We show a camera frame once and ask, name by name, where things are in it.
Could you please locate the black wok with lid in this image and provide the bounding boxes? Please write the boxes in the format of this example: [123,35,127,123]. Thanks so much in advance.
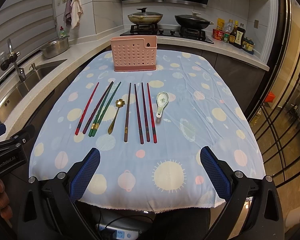
[174,11,214,30]

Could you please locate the stainless steel sink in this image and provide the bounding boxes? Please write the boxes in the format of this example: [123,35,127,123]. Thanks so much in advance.
[0,60,65,124]

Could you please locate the yellow seasoning packet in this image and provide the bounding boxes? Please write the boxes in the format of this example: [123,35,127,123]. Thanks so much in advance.
[216,18,225,31]

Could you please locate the bright red chopstick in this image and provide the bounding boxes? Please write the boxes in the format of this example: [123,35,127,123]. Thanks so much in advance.
[147,83,158,144]

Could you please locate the red seasoning tub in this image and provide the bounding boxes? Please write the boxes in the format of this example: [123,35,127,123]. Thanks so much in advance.
[212,29,224,41]

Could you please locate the soap dispenser pump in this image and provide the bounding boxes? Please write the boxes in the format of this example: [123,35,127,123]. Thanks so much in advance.
[29,63,37,72]

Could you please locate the white hanging towel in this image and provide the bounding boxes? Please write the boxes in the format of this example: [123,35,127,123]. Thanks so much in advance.
[71,0,83,29]

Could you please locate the small dark jars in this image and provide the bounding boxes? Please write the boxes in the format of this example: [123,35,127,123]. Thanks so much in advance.
[242,37,254,55]

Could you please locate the clear plastic bottle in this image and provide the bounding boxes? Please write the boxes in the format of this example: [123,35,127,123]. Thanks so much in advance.
[224,19,234,33]

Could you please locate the dark soy sauce bottle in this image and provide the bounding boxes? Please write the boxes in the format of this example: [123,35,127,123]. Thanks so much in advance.
[234,25,245,49]

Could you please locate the small green cap jar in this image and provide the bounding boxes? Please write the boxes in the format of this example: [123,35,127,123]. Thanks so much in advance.
[223,32,230,43]

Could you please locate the white ceramic soup spoon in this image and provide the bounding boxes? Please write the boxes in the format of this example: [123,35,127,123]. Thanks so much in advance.
[156,92,169,118]

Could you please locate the white power strip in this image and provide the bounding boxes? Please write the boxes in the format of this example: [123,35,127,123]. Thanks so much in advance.
[96,224,139,240]

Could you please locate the dark maroon chopstick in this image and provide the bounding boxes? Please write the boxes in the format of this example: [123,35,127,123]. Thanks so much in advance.
[83,81,114,134]

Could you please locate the gold flower spoon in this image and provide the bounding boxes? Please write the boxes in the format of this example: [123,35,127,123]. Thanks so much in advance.
[108,98,125,134]

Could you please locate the brown chopstick gold band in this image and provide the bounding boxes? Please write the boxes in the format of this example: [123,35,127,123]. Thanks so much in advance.
[124,83,132,142]

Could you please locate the black gas stove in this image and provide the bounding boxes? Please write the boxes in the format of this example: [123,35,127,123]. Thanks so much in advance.
[121,24,213,44]

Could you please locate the wok with glass lid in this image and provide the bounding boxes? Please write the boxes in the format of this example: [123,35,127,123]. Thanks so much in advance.
[128,8,163,25]

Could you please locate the person's left hand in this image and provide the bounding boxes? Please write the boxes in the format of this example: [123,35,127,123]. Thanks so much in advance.
[0,179,13,221]

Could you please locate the brown vinegar bottle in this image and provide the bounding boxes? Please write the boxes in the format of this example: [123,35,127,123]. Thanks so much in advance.
[229,21,238,44]

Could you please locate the purple hanging cloth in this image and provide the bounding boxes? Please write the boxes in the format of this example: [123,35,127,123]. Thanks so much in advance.
[63,0,72,26]

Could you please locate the pink perforated utensil holder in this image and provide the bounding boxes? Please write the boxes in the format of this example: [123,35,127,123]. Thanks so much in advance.
[110,35,157,72]

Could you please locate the blue patterned tablecloth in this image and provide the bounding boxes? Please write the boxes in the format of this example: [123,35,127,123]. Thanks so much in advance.
[29,50,265,213]

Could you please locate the dark red chopstick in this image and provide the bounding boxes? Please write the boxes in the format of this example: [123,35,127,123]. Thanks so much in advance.
[134,83,144,144]
[141,82,150,142]

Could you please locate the green dish soap bottle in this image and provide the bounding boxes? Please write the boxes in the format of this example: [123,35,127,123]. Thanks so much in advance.
[59,26,67,38]

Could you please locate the chrome kitchen faucet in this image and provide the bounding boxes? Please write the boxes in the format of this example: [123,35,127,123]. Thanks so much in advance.
[0,38,26,82]

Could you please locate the green chopstick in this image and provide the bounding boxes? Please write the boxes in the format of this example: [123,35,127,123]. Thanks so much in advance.
[92,82,121,137]
[89,81,114,137]

